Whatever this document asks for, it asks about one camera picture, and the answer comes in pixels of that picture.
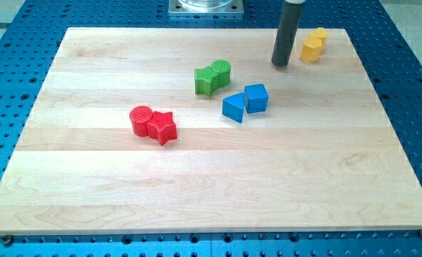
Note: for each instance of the yellow heart block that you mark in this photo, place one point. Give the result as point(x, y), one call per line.
point(321, 34)

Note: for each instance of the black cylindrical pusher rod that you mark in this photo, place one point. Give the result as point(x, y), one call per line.
point(286, 32)

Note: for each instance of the blue triangle block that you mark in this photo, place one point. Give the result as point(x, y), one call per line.
point(233, 107)

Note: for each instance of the red star block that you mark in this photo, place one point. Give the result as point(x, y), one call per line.
point(162, 127)

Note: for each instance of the wooden board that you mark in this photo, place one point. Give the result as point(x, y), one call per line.
point(323, 156)

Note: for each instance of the red cylinder block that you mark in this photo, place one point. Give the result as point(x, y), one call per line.
point(139, 116)

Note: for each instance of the blue perforated table plate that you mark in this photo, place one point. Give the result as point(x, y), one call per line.
point(387, 36)

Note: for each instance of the green cylinder block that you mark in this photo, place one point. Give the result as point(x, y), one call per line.
point(223, 68)

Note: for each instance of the yellow hexagon block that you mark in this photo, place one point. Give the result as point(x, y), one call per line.
point(311, 49)

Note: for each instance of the green star block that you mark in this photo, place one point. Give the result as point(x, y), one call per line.
point(205, 81)

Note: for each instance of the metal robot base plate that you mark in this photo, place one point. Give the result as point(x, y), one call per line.
point(196, 7)

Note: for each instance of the blue cube block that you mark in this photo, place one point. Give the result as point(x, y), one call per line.
point(256, 98)

